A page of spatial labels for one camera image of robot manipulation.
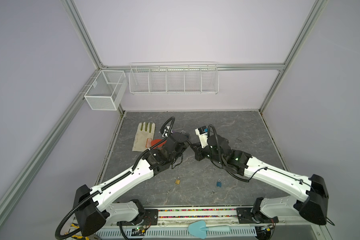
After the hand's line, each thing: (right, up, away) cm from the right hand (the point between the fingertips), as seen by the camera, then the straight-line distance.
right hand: (190, 146), depth 72 cm
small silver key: (+13, -27, +9) cm, 31 cm away
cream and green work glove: (-32, +7, +36) cm, 49 cm away
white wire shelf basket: (-10, +42, +27) cm, 51 cm away
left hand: (0, +4, 0) cm, 4 cm away
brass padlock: (-7, -22, +14) cm, 27 cm away
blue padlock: (+17, -23, +12) cm, 31 cm away
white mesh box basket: (-56, +34, +27) cm, 71 cm away
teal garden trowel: (+4, -39, -2) cm, 39 cm away
